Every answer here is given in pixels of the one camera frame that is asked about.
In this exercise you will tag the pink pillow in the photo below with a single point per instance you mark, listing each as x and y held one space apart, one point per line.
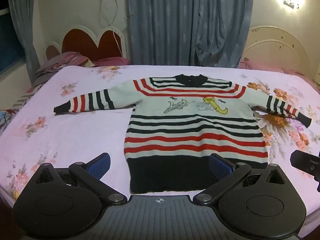
112 61
262 66

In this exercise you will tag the purple patterned pillow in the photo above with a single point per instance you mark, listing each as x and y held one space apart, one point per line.
72 60

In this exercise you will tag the wall light fixture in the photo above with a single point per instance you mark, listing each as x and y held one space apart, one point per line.
291 4

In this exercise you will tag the cream arched headboard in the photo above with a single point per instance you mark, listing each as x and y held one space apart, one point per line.
275 45

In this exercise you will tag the red heart-shaped headboard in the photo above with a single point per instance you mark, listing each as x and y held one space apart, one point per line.
82 42

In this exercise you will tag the striped knit sweater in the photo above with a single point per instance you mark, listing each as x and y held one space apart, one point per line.
175 120

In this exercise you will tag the blue-grey window curtain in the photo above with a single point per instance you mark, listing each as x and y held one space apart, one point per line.
23 30

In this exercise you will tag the window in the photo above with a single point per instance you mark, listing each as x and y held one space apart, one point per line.
8 45

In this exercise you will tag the floral pink bed sheet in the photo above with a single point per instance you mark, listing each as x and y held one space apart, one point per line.
75 130

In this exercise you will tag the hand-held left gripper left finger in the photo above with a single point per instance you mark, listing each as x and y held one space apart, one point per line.
100 166

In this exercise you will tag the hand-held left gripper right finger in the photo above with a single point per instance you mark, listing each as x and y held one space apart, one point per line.
220 167

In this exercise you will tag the wide blue-grey curtain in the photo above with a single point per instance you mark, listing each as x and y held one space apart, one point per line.
187 22

